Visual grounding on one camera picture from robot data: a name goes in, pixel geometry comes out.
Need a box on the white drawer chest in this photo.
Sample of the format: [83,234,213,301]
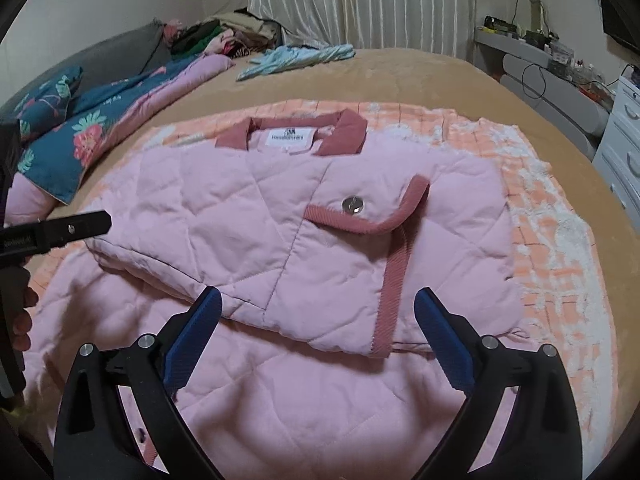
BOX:
[592,75,640,232]

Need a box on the pile of clothes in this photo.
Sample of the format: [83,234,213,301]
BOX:
[163,9,282,60]

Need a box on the light blue garment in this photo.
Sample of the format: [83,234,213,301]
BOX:
[236,44,356,81]

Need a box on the blue floral pink quilt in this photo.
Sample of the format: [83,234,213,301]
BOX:
[4,54,233,226]

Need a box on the tan bed cover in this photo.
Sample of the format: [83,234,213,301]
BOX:
[44,46,640,411]

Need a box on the grey vanity desk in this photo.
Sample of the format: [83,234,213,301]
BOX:
[474,27,608,159]

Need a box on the white striped curtain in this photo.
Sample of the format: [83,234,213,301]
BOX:
[248,0,475,58]

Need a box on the pink quilted jacket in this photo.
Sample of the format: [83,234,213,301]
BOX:
[26,110,523,479]

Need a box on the person's left hand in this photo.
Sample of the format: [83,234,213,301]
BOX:
[12,286,38,352]

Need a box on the orange white plaid blanket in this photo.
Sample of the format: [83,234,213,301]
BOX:
[36,101,617,470]

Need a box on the grey bed headboard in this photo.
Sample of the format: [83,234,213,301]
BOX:
[1,20,171,116]

